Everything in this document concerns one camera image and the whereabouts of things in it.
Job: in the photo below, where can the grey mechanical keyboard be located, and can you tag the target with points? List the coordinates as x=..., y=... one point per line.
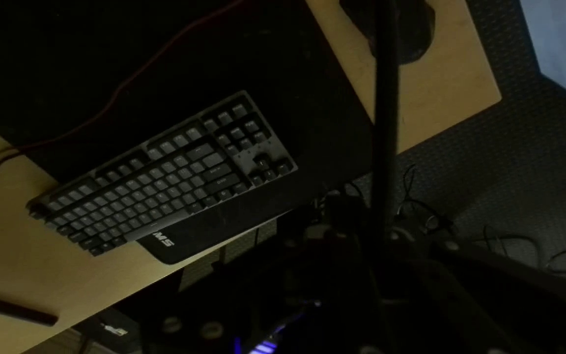
x=166, y=177

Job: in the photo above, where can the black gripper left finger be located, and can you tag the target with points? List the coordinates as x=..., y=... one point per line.
x=335, y=213

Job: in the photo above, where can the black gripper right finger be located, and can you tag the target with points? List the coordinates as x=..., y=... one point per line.
x=378, y=229

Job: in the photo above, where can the black and red mouse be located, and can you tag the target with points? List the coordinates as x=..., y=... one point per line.
x=418, y=32

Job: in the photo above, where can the black gooseneck desk lamp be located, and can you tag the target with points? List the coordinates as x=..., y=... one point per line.
x=386, y=99

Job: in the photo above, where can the white clamp block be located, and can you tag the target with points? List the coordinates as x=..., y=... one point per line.
x=264, y=345

